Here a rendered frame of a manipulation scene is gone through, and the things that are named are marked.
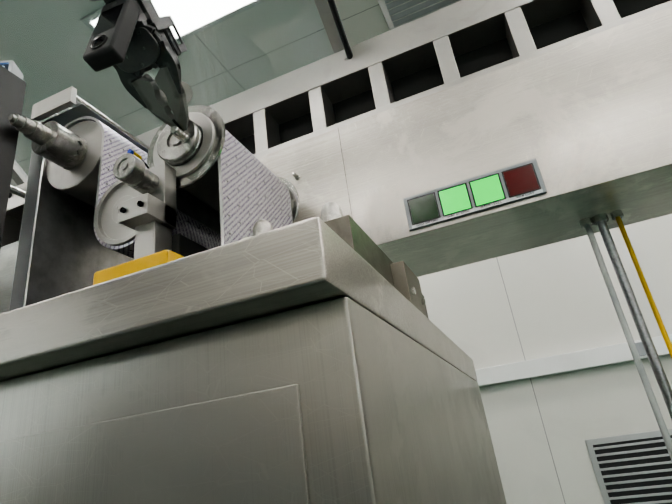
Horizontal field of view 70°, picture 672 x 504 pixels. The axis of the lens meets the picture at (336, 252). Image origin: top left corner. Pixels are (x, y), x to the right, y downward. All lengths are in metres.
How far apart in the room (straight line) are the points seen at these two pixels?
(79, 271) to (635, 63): 1.08
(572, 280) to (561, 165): 2.37
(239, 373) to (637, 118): 0.84
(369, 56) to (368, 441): 1.02
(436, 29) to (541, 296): 2.33
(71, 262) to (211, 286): 0.74
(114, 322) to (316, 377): 0.13
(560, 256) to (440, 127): 2.40
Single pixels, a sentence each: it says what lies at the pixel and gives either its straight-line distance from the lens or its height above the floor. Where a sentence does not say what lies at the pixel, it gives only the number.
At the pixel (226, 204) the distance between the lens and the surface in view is 0.72.
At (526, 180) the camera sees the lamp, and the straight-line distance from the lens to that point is 0.93.
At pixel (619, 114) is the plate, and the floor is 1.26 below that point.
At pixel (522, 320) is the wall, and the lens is 3.23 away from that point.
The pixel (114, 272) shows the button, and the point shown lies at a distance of 0.39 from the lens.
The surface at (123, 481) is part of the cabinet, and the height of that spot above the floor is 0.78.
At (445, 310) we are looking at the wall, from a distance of 3.30.
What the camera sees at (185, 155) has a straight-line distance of 0.77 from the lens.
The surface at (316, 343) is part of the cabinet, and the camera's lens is 0.28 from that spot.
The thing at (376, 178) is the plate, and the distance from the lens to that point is 1.00.
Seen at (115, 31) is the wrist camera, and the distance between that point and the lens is 0.71.
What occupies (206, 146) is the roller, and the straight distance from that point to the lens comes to 0.77.
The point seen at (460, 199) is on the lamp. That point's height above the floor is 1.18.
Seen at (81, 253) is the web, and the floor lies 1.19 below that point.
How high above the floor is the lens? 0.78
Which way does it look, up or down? 23 degrees up
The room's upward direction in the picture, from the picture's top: 8 degrees counter-clockwise
